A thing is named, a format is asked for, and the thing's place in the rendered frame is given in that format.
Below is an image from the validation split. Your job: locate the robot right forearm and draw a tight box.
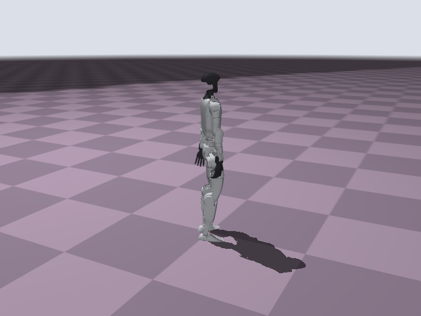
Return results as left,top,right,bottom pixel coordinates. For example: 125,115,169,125
213,129,224,162

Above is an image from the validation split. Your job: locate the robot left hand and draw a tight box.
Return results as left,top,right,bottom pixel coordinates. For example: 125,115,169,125
195,144,205,167

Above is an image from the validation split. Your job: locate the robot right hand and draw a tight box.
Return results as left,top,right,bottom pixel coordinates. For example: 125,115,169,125
211,156,223,178

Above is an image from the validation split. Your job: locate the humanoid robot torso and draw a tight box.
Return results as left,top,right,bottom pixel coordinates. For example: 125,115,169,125
200,95,222,160

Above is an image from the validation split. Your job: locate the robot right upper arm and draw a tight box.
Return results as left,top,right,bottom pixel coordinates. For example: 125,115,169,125
209,101,221,137

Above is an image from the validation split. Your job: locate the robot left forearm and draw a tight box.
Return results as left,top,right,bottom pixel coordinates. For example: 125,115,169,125
200,125,207,149

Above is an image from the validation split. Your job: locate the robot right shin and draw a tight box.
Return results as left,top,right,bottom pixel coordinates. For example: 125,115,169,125
203,196,218,237

